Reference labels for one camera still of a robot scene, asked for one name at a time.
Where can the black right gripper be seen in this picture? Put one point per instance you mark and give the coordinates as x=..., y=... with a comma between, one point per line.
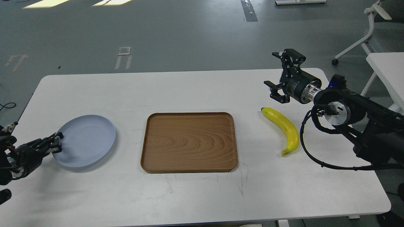
x=294, y=82

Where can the light blue plate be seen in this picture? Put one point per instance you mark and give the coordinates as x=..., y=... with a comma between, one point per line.
x=86, y=139

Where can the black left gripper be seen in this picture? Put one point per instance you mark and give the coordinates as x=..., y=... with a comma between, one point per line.
x=30, y=157

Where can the white office chair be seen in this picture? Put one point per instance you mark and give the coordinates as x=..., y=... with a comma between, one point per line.
x=385, y=32

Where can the white side table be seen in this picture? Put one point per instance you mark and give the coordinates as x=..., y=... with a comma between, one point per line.
x=389, y=68

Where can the yellow banana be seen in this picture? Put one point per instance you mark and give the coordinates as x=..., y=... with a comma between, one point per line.
x=290, y=131

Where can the brown wooden tray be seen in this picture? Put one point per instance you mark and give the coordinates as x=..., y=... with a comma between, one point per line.
x=189, y=143

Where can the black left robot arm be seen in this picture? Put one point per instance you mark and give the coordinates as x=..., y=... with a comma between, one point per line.
x=7, y=141

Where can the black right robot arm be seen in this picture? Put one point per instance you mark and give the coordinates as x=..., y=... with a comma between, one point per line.
x=376, y=132

